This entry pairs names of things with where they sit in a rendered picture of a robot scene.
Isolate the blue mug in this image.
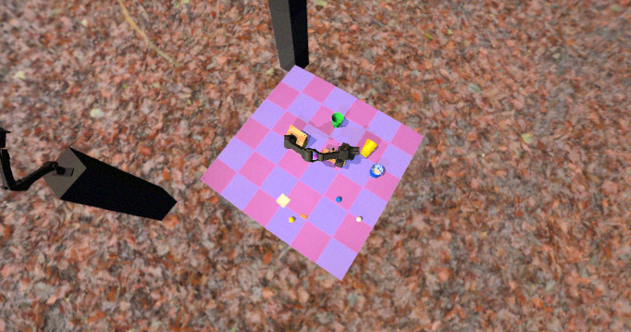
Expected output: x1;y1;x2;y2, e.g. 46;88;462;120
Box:
369;164;383;178

